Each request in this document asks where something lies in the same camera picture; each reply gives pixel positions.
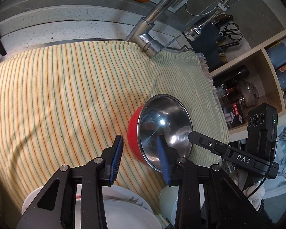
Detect black scissors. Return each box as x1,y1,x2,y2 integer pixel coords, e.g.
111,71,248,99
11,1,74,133
219,22,243,41

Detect dark sauce bottle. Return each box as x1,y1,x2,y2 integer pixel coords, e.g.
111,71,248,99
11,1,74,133
213,65,250,87

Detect chrome kitchen faucet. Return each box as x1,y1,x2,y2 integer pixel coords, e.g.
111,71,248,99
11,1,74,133
125,0,236,59

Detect wooden shelf unit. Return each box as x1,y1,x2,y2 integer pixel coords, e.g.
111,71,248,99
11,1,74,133
211,29,286,126

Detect blue bottle on shelf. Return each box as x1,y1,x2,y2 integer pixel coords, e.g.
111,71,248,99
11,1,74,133
266,38,286,69

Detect black red seasoning box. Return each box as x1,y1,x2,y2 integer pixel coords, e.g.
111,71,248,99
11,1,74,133
222,101,245,129

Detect green striped cloth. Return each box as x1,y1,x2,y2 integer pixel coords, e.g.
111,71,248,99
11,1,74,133
154,48,231,168

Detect small red steel bowl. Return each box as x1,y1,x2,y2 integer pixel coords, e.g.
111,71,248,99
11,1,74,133
127,94,193,172

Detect yellow striped cloth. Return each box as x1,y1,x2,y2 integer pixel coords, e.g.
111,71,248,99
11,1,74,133
0,41,176,228

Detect white ceramic bowl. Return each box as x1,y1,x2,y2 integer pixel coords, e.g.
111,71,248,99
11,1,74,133
159,184,206,224

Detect white plate grey leaf pattern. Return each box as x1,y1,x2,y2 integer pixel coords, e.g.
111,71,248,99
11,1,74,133
17,172,161,228

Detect black knife block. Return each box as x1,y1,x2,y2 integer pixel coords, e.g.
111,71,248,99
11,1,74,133
192,24,226,69

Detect glass jar on shelf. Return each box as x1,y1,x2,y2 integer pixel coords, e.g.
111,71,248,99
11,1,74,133
240,82,259,106

